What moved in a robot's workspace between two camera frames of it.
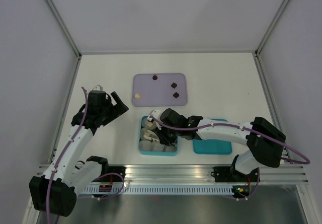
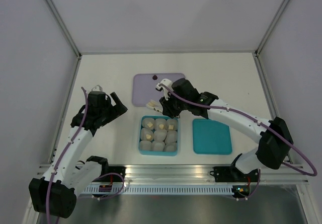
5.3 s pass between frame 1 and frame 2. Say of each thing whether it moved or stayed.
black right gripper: moved
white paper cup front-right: stayed
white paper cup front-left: stayed
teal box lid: stayed
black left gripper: stayed
